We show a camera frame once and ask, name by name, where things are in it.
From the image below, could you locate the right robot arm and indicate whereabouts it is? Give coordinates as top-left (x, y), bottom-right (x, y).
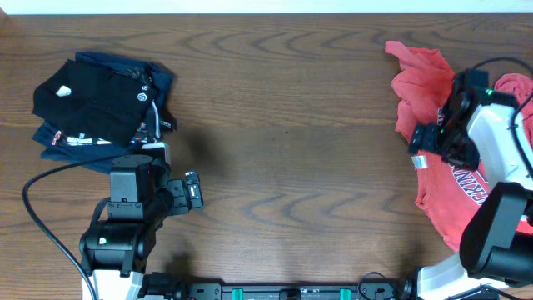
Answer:
top-left (409, 87), bottom-right (532, 299)

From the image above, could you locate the red printed t-shirt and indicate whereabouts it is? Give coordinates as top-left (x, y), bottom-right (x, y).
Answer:
top-left (384, 40), bottom-right (533, 253)

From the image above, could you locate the navy folded garment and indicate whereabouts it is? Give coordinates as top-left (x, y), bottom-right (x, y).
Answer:
top-left (32, 52), bottom-right (176, 163)

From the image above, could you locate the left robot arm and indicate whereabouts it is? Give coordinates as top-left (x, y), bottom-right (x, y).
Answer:
top-left (80, 171), bottom-right (203, 299)

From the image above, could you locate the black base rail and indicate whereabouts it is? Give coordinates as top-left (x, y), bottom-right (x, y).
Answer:
top-left (137, 272), bottom-right (416, 300)

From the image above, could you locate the black folded garment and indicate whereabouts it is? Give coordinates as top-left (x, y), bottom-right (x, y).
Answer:
top-left (32, 57), bottom-right (172, 146)

